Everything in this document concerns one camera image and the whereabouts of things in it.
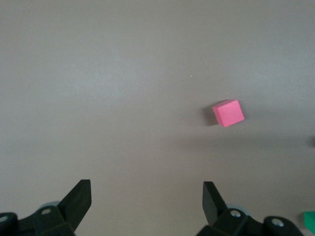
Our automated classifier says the green foam cube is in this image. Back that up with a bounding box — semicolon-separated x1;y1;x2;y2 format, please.
303;210;315;234

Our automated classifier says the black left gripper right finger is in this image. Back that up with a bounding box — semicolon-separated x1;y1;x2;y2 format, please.
196;181;303;236

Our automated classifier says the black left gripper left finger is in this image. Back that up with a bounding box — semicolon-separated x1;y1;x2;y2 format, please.
0;179;92;236

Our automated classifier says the brown table mat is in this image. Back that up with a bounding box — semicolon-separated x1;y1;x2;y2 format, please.
0;0;315;236

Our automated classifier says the red foam cube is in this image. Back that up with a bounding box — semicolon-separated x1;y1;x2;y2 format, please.
212;99;245;128

